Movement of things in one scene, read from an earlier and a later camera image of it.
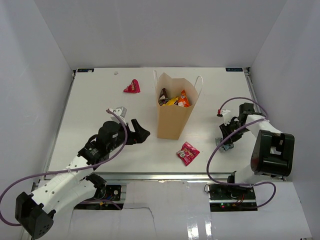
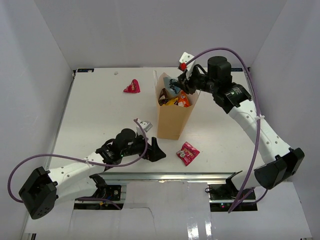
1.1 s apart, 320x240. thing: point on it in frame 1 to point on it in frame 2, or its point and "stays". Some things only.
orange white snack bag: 183,100 stays
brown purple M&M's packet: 163,97 stays
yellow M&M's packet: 171,102 stays
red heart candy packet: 133,87 stays
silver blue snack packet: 225,147 to 170,86
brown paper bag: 172,120 stays
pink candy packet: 188,153 stays
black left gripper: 139,136 to 154,153
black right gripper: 225,129 to 183,78
